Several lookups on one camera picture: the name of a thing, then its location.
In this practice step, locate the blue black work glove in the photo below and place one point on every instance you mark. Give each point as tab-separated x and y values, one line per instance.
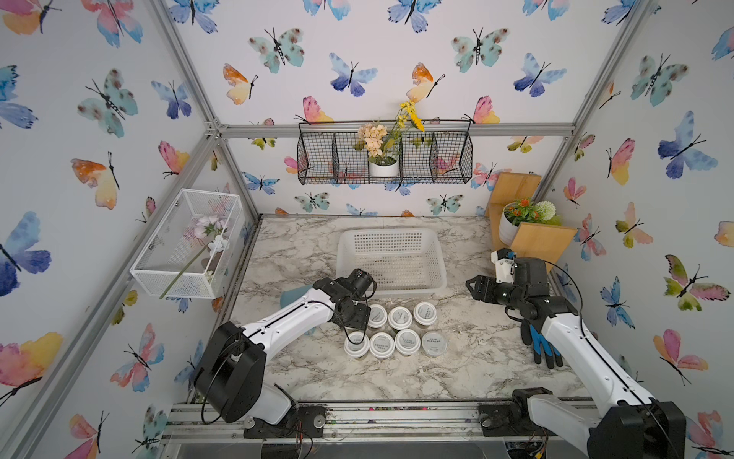
543	351

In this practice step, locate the yogurt cup without cap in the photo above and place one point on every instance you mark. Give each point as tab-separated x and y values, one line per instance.
434	344

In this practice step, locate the black wire wall basket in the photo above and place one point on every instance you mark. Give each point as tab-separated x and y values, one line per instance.
359	153

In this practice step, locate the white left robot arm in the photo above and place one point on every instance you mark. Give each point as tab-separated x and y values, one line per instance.
231	374

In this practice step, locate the white pot beige flowers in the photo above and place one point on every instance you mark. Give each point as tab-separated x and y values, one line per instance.
384	143

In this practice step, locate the white pot green plant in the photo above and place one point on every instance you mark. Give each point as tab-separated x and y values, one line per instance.
526	211

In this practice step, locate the white wire mesh box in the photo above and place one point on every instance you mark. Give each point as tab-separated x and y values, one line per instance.
172	244

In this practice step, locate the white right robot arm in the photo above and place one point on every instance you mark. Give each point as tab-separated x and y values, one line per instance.
631	422

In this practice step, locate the pink artificial flower stem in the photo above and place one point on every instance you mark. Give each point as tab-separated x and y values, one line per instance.
210	232

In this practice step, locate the white plastic perforated basket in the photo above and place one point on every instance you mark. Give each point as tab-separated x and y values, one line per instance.
404	262

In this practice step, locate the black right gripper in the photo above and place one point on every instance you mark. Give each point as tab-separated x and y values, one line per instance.
483	282

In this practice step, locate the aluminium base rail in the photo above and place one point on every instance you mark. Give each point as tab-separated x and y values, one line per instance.
360	422

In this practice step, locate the wooden corner shelf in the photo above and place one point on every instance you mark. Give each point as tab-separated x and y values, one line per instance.
538	240

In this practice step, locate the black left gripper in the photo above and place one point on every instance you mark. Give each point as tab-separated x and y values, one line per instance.
360	321

